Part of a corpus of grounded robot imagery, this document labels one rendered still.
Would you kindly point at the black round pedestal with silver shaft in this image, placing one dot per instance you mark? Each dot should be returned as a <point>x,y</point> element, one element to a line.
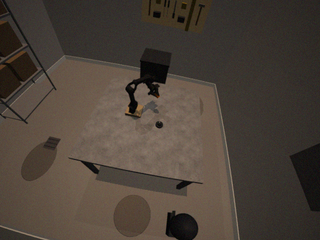
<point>159,124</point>

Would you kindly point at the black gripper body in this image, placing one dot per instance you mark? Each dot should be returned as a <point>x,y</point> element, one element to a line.
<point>152,88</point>

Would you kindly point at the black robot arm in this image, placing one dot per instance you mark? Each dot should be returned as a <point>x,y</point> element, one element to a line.
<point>147,79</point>

